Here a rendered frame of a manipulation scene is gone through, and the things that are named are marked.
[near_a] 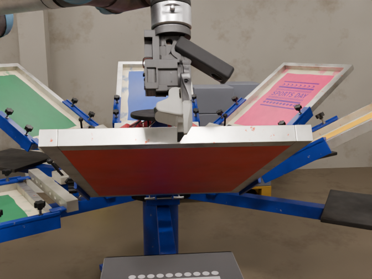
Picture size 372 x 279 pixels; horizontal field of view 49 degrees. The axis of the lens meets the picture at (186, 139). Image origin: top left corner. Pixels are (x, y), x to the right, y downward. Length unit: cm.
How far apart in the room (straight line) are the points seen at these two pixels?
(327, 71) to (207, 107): 173
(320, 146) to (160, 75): 106
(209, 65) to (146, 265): 85
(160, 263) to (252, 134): 69
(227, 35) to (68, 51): 203
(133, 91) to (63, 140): 236
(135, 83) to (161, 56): 255
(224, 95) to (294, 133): 350
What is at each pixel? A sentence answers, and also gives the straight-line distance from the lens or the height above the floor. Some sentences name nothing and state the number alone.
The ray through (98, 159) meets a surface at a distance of 100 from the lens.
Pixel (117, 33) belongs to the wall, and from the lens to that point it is 543.
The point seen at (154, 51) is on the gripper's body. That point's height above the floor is 164.
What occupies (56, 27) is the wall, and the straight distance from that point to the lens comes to 551.
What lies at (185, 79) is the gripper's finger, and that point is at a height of 160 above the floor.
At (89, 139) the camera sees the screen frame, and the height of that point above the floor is 147.
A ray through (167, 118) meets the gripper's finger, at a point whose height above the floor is 152.
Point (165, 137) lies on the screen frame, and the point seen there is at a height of 147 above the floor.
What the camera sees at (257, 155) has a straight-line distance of 103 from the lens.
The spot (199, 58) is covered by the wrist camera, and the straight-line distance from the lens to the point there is 75.
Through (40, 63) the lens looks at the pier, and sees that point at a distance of 530.
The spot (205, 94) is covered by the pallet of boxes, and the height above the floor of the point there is 119.
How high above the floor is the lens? 165
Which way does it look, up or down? 12 degrees down
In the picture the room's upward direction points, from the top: straight up
